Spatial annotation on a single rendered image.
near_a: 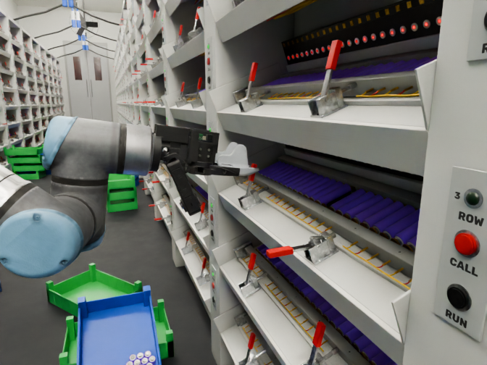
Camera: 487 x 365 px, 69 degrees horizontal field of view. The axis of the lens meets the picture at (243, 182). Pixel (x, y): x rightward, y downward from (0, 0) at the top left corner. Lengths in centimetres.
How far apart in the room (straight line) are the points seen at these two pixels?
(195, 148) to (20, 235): 31
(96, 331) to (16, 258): 69
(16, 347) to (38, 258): 90
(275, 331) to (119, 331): 58
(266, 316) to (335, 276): 30
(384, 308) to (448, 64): 25
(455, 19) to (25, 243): 49
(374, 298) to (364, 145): 17
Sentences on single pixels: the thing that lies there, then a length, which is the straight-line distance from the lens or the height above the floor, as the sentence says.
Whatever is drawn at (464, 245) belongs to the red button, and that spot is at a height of 64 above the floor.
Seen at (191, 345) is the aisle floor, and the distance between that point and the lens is 123.
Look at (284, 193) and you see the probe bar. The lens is 68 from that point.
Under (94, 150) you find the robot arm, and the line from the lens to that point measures 62.
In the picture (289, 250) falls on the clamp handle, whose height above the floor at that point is 55.
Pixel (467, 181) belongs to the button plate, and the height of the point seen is 68.
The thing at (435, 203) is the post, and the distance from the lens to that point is 32.
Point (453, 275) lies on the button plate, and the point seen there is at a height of 61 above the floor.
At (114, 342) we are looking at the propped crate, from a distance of 116.
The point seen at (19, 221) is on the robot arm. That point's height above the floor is 60.
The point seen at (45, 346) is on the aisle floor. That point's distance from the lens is 136.
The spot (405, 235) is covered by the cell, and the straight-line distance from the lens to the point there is 49.
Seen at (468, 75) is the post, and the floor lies 76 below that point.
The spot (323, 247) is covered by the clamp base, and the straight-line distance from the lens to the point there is 51.
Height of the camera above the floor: 74
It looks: 13 degrees down
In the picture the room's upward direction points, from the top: straight up
